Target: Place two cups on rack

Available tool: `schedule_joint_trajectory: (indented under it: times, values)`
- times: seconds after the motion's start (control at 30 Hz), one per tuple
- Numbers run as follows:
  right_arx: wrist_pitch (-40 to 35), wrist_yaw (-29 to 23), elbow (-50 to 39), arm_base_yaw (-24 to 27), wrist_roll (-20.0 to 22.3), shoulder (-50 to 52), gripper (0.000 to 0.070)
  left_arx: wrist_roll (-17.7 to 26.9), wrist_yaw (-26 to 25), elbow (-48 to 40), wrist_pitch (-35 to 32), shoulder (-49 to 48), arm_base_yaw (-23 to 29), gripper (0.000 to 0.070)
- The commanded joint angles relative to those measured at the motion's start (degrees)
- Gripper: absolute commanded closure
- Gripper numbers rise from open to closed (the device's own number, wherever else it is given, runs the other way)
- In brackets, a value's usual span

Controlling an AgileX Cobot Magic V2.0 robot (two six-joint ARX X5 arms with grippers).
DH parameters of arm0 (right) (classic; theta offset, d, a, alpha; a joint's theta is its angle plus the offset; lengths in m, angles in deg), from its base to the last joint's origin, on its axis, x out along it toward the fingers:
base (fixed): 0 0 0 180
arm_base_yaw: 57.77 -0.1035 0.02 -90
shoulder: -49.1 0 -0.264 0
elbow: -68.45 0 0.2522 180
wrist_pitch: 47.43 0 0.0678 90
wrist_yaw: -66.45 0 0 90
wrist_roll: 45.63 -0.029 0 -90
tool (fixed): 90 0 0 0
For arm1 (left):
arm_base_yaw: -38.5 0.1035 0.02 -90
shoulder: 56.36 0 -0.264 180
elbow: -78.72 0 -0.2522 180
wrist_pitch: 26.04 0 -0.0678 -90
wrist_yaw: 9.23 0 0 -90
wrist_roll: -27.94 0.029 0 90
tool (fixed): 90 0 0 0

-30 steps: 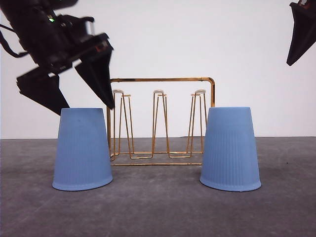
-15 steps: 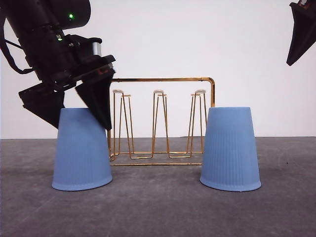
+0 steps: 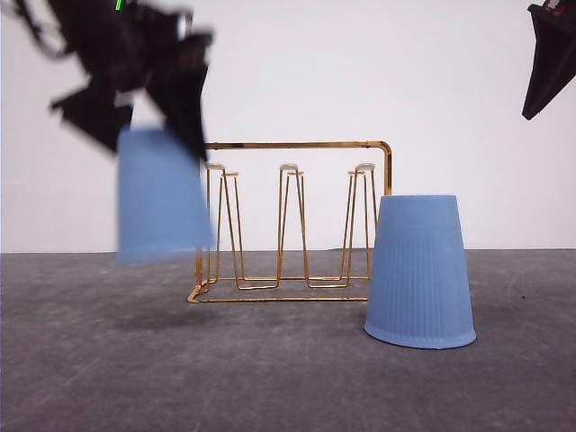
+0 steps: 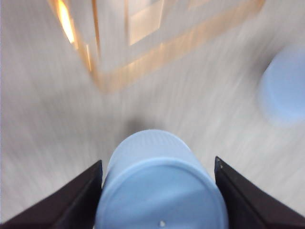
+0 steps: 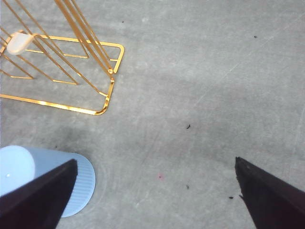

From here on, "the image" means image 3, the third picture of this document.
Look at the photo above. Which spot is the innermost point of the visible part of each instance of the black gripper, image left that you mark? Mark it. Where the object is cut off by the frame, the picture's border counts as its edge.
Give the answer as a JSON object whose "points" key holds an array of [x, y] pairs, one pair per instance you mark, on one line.
{"points": [[128, 46]]}

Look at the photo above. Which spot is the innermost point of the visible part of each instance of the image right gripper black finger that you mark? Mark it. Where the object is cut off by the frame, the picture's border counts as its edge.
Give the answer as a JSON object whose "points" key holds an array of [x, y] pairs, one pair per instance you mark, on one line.
{"points": [[554, 64]]}

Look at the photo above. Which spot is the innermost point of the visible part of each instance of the blue ribbed cup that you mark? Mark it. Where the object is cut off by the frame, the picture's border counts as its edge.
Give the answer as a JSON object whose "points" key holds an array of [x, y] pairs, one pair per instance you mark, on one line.
{"points": [[163, 208], [418, 293]]}

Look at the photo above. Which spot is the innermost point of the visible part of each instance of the gold wire cup rack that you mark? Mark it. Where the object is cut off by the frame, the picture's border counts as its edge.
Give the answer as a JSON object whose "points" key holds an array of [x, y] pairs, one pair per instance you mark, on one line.
{"points": [[219, 268]]}

